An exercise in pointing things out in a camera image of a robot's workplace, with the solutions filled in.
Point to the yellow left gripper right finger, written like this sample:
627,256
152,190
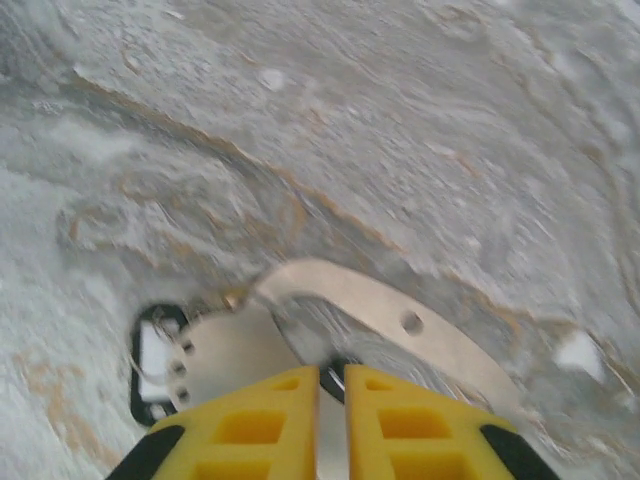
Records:
425,440

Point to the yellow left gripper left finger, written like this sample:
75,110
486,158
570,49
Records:
240,440

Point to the silver curved key holder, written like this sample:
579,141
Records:
380,305

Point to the black rectangular loop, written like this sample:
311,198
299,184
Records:
136,400

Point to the silver plate with holes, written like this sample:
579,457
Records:
235,345

